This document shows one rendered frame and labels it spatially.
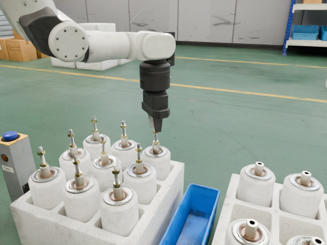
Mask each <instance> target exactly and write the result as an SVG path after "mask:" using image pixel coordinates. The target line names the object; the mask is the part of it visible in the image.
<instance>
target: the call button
mask: <svg viewBox="0 0 327 245"><path fill-rule="evenodd" d="M17 135H18V134H17V132H16V131H9V132H6V133H4V134H3V135H2V137H3V138H4V139H5V140H13V139H15V138H16V137H17Z"/></svg>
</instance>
